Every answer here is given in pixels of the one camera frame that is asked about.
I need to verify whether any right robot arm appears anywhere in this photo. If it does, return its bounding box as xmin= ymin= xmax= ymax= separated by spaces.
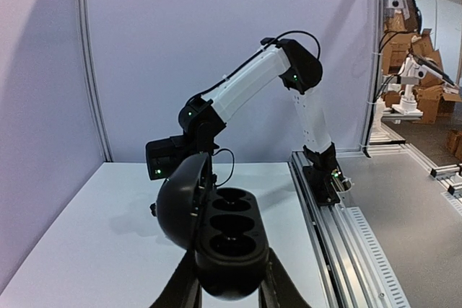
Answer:
xmin=145 ymin=38 xmax=338 ymax=180

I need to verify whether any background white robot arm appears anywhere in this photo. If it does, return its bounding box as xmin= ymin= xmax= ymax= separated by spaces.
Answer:
xmin=391 ymin=53 xmax=456 ymax=117

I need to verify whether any background monitor on stand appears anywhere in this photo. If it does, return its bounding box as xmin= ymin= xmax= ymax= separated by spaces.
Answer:
xmin=385 ymin=0 xmax=422 ymax=32

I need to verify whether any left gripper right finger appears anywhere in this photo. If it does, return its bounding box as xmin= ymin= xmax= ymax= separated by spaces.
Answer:
xmin=258 ymin=248 xmax=311 ymax=308

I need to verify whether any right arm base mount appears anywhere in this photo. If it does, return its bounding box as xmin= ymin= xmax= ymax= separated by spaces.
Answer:
xmin=302 ymin=166 xmax=353 ymax=206

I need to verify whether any right aluminium frame post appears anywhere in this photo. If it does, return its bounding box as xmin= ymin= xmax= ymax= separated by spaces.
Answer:
xmin=77 ymin=0 xmax=113 ymax=162

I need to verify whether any black oval charging case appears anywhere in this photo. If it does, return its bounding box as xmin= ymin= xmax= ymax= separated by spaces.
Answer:
xmin=150 ymin=153 xmax=269 ymax=301

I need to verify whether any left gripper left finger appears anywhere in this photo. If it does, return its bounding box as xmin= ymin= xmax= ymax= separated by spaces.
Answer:
xmin=149 ymin=250 xmax=202 ymax=308

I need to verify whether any cardboard boxes background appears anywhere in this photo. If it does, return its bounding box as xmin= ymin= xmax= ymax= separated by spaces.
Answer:
xmin=380 ymin=8 xmax=462 ymax=161

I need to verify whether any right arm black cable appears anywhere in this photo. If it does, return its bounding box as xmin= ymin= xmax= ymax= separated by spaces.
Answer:
xmin=261 ymin=30 xmax=322 ymax=62

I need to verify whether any aluminium front rail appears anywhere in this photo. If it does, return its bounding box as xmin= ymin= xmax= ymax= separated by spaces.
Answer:
xmin=289 ymin=151 xmax=409 ymax=307

